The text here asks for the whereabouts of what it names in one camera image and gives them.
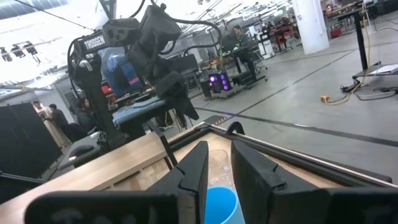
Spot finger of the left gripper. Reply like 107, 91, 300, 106
169, 86, 200, 121
154, 71, 187, 101

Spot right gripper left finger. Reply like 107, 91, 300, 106
146, 140, 210, 224

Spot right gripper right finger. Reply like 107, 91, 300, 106
230, 139, 331, 224

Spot clear glass cup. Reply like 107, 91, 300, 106
208, 149, 236, 189

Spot blue plastic mug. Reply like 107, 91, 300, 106
204, 185, 246, 224

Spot black floor grate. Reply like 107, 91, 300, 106
203, 114, 230, 126

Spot computer tower purple lights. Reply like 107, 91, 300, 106
207, 72, 233, 93

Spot blue desk mat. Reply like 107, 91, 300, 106
111, 95, 163, 125

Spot blue screen monitor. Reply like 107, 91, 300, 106
101, 51, 142, 96

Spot person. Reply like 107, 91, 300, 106
32, 100, 52, 121
231, 24, 259, 76
72, 97, 98, 132
45, 103, 70, 129

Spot wooden tray board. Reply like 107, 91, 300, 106
0, 123, 178, 224

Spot grey side desk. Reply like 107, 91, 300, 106
57, 95, 170, 171

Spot black computer mouse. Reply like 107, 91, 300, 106
68, 144, 95, 158

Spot white pillar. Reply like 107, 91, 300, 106
291, 0, 330, 55

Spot black partition panel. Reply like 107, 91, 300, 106
0, 102, 63, 180

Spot black standing desk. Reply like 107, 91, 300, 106
323, 0, 398, 79

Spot black cable loop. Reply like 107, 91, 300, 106
226, 121, 246, 136

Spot yellow power cord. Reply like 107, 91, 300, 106
319, 15, 373, 106

